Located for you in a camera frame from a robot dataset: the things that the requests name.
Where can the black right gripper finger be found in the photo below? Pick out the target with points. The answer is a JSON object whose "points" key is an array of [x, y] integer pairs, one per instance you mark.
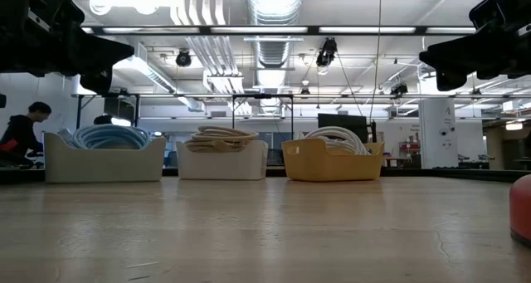
{"points": [[450, 80], [464, 55]]}

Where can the person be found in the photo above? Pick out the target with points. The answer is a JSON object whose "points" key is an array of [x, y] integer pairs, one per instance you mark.
{"points": [[101, 119], [20, 133]]}

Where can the black monitor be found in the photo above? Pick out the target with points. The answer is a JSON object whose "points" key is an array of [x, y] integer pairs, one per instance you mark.
{"points": [[352, 121]]}

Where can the black table frame rail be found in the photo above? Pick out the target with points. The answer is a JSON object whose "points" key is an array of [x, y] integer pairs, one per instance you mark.
{"points": [[456, 174]]}

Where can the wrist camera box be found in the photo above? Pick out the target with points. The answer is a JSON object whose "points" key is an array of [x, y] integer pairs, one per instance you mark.
{"points": [[491, 9], [62, 9]]}

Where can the black dome ceiling fixture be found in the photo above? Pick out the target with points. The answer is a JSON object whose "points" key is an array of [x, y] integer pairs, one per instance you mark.
{"points": [[183, 59]]}

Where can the white pillar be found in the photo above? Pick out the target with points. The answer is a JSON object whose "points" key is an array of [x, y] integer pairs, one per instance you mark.
{"points": [[437, 133]]}

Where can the beige plastic bin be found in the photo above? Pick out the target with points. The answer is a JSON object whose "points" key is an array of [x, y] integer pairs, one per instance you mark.
{"points": [[103, 162]]}

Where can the black overhead camera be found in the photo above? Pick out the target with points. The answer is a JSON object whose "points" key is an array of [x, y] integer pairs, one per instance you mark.
{"points": [[327, 52]]}

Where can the small red object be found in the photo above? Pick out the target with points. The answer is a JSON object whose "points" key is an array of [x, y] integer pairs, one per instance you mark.
{"points": [[7, 145]]}

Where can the white plastic bin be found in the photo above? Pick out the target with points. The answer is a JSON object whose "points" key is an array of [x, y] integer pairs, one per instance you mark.
{"points": [[224, 164]]}

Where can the black metal frame stand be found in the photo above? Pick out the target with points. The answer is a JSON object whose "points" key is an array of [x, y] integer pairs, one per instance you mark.
{"points": [[263, 96]]}

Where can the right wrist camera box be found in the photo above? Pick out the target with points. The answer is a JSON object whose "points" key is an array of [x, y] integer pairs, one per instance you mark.
{"points": [[491, 9]]}

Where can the red round object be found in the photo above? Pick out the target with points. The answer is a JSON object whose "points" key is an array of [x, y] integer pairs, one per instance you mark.
{"points": [[522, 210]]}

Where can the yellow plastic bin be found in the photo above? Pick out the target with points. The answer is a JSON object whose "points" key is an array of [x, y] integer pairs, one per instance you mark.
{"points": [[332, 164]]}

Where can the overhead frame bar with lights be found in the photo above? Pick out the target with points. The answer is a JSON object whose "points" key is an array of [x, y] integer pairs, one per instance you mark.
{"points": [[311, 30]]}

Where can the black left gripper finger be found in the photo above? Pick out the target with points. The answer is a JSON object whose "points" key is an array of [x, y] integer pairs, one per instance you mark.
{"points": [[97, 83], [95, 50]]}

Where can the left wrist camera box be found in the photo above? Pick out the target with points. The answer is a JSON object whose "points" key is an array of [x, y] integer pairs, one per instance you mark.
{"points": [[62, 9]]}

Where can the black ceiling camera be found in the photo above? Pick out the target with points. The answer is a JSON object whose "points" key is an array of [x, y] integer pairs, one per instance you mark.
{"points": [[399, 89]]}

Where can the silver ventilation duct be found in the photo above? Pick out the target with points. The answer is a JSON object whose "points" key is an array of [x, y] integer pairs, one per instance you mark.
{"points": [[274, 9]]}

